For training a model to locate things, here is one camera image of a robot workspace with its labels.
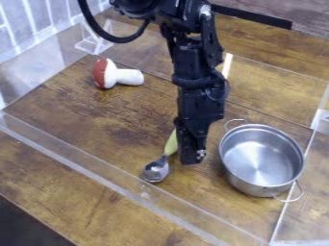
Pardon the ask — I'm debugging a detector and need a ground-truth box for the red white toy mushroom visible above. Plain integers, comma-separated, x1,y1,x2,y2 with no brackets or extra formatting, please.
93,58,145,89

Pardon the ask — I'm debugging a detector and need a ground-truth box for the stainless steel pot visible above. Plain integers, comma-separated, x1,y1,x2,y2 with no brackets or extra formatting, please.
219,119,305,203

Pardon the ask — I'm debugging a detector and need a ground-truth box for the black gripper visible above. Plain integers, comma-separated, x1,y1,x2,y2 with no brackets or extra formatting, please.
177,81,229,165

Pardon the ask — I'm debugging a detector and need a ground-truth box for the black cable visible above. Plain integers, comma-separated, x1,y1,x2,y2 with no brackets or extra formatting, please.
77,0,152,44

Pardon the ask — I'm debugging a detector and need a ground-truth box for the black strip on table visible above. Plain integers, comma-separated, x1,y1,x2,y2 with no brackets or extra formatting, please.
213,4,293,30

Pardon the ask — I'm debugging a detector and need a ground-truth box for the green handled metal spoon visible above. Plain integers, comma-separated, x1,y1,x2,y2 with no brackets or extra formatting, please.
142,131,178,183

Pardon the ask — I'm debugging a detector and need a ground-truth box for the clear acrylic enclosure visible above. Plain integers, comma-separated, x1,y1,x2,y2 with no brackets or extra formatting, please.
0,12,329,246

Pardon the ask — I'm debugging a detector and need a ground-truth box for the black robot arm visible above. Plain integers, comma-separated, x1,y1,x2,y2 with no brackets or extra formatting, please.
112,0,229,164

